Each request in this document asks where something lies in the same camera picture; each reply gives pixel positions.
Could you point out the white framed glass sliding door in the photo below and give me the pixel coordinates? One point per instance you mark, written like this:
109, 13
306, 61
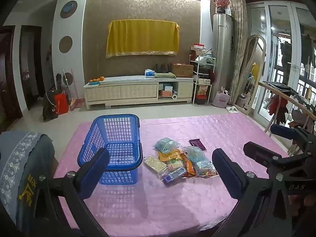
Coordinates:
295, 42

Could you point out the arched standing mirror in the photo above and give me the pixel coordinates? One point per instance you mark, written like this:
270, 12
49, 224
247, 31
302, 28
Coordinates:
254, 61

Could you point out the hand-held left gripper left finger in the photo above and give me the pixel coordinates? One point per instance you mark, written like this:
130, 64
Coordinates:
95, 170

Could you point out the person's right hand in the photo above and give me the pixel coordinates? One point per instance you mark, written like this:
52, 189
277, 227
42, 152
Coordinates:
300, 202

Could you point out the yellow snack packet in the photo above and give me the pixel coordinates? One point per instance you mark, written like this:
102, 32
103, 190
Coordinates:
170, 156

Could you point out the wooden drying rack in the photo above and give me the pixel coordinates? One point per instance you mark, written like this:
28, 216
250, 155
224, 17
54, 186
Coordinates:
276, 88

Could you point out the silver standing air conditioner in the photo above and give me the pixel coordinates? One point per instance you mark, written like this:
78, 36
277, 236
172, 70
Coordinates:
222, 54

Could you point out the red white box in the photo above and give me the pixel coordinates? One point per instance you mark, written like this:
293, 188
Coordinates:
199, 47

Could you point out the green label snack packet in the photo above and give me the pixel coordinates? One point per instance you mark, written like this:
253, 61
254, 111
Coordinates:
175, 164

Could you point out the round brown wall panel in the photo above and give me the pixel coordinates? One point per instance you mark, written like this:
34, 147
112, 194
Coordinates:
65, 44

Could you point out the chair with grey lace cover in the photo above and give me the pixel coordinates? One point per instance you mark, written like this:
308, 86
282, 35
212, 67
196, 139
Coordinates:
14, 158

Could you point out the dark hanging clothes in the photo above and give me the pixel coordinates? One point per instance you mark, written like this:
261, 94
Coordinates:
286, 51

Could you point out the dark wooden doorway frame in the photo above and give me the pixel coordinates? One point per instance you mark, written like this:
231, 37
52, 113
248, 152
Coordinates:
40, 66

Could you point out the vase of red flowers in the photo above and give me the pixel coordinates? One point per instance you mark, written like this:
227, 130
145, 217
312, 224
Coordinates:
221, 3

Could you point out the dark garment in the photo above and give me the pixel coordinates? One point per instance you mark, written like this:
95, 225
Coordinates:
284, 85

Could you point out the red garment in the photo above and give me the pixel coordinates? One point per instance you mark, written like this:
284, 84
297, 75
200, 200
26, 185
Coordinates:
276, 106

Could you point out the orange box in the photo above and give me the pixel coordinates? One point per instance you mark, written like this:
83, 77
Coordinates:
165, 93

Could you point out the blue white snack packet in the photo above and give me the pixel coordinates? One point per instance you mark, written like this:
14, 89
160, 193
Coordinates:
174, 175

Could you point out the yellow cloth cover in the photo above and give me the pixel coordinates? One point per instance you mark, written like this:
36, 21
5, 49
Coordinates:
143, 38

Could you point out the white slipper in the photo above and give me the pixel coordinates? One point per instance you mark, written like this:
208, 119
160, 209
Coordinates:
229, 109
235, 110

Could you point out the dark purple snack packet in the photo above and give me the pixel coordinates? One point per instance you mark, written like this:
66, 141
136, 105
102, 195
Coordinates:
197, 144

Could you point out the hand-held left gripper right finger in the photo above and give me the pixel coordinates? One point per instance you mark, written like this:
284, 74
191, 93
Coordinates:
227, 175

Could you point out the beige patterned curtain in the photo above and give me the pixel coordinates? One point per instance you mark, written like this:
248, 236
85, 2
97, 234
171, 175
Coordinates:
238, 42

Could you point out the black luggage bag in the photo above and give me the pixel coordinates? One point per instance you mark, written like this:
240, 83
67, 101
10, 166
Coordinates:
49, 106

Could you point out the pink quilted table cover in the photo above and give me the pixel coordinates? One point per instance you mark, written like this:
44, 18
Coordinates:
172, 207

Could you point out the blue plastic basket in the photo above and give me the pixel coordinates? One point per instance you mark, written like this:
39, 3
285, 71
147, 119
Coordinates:
116, 116

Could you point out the pink broom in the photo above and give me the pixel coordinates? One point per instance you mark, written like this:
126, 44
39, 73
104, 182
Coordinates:
74, 105

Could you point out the red bag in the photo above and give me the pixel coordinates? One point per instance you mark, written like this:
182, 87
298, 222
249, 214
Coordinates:
61, 103

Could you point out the light teal snack packet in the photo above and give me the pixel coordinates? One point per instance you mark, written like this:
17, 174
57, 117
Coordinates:
166, 145

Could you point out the red silver snack packet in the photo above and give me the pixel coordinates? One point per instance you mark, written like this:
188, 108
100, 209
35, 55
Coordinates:
209, 174

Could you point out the cream white snack packet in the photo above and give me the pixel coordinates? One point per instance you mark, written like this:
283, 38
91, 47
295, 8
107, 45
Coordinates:
154, 165

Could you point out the black router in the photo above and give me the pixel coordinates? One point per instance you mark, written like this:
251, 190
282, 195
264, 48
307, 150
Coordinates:
161, 70

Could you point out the blue tissue box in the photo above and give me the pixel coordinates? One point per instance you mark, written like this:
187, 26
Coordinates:
149, 72

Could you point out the light blue box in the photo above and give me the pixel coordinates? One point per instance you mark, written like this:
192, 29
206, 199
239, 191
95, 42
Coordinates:
167, 88

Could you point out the round wall panel blue plate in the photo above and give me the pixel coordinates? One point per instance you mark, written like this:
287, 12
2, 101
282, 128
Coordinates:
69, 7

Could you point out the green folded cloth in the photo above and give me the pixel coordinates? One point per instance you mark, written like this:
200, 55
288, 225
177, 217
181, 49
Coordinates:
165, 75

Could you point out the cream tv cabinet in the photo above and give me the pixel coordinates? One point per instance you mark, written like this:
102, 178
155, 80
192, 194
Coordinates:
138, 91

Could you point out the orange snack packet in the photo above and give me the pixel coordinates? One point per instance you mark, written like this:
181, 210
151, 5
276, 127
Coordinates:
188, 167

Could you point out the grey bin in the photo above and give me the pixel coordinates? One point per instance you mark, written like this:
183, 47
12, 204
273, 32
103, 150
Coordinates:
241, 102

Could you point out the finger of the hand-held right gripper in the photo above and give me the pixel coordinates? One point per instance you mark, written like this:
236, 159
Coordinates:
281, 129
259, 151

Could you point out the white shelf rack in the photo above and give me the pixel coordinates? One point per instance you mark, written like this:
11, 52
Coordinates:
194, 88

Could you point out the paper towel roll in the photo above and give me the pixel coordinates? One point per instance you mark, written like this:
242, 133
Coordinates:
174, 97

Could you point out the brown cardboard box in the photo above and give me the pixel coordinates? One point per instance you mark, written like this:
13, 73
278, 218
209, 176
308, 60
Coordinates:
182, 70

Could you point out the plate of oranges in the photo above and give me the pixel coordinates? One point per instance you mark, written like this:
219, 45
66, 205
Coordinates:
96, 80

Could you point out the dark wooden door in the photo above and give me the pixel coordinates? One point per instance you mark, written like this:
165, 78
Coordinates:
7, 84

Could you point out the clear bag of blue candies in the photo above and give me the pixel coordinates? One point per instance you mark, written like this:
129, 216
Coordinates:
198, 159

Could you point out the pink tote bag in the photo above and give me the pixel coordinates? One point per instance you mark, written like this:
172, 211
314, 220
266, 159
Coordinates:
221, 100

